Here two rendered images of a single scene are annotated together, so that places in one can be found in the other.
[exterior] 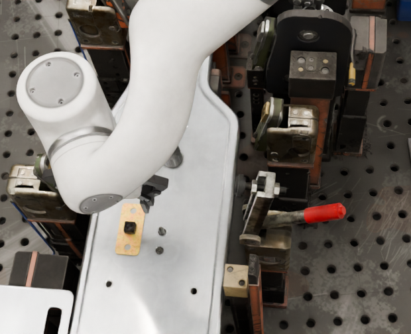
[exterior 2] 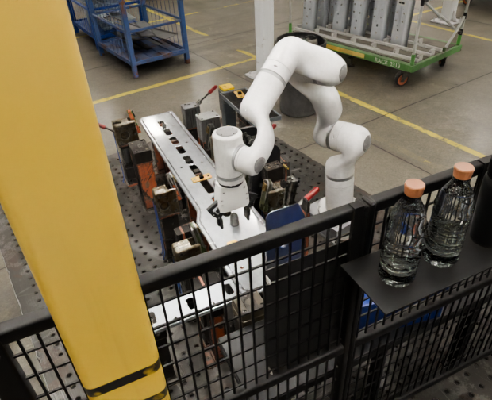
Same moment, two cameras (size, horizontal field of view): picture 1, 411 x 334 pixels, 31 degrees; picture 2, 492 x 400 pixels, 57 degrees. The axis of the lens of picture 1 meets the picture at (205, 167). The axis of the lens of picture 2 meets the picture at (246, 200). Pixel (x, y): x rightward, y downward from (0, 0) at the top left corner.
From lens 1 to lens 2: 96 cm
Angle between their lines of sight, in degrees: 37
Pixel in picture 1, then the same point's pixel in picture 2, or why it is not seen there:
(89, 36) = (164, 209)
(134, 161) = (268, 140)
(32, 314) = (217, 290)
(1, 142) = not seen: hidden behind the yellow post
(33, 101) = (224, 136)
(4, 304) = (201, 294)
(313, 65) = (272, 165)
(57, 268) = (213, 276)
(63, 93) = (232, 132)
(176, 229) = not seen: hidden behind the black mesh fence
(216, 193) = (260, 225)
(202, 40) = (270, 101)
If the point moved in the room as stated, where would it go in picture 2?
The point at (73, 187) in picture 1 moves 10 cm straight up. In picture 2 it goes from (251, 157) to (250, 124)
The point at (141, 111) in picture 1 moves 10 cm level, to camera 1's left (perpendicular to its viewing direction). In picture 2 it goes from (264, 121) to (237, 134)
